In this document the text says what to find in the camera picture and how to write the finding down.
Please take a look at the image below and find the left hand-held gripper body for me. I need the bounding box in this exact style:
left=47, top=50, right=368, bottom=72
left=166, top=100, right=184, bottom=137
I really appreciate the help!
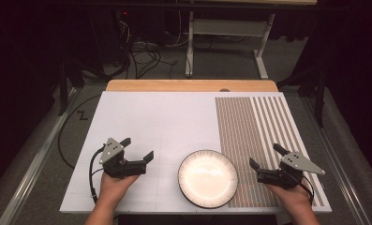
left=98, top=137, right=148, bottom=180

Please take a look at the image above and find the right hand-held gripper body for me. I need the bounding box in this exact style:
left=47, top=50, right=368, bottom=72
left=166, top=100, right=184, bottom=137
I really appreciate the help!
left=256, top=152, right=326, bottom=190

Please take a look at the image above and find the white plate with dark rim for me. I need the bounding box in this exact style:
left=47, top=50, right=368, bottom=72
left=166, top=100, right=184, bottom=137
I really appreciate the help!
left=177, top=149, right=239, bottom=210

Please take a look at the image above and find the person's right hand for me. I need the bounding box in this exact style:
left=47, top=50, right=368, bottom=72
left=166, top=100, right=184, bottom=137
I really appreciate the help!
left=265, top=179, right=315, bottom=217

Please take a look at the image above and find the person's left hand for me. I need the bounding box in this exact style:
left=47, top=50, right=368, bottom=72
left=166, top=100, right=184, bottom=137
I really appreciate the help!
left=97, top=172, right=141, bottom=204

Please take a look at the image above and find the white board with striped print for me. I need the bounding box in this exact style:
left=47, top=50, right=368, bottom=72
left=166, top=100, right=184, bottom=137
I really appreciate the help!
left=59, top=91, right=333, bottom=215

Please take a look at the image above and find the black metal stand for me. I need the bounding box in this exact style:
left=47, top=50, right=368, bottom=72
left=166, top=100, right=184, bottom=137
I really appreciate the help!
left=56, top=59, right=85, bottom=117
left=276, top=69, right=327, bottom=128

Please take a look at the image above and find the wooden table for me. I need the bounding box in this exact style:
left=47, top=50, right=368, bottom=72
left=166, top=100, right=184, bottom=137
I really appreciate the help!
left=106, top=79, right=279, bottom=93

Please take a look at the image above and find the dark curtain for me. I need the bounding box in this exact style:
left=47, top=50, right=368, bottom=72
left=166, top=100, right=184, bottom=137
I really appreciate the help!
left=0, top=0, right=63, bottom=201
left=308, top=0, right=372, bottom=182

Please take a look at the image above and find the black equipment with red light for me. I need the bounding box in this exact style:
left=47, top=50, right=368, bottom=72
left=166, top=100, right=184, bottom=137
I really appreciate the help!
left=89, top=7, right=132, bottom=68

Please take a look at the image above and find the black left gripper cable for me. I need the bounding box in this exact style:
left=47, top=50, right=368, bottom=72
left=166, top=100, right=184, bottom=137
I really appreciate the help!
left=88, top=146, right=106, bottom=204

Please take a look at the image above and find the long black floor cable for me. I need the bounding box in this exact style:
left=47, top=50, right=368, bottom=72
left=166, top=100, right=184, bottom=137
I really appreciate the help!
left=57, top=93, right=102, bottom=170

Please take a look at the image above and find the aluminium floor rail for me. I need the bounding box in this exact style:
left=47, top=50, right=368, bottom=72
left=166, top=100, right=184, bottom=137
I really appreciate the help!
left=300, top=96, right=372, bottom=225
left=0, top=87, right=82, bottom=225

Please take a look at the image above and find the tangle of floor cables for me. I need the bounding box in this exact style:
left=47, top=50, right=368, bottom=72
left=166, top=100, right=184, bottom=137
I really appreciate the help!
left=117, top=18, right=180, bottom=79

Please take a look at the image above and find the white metal desk frame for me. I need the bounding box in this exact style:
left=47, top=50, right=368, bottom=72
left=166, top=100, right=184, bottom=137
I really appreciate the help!
left=185, top=10, right=276, bottom=80

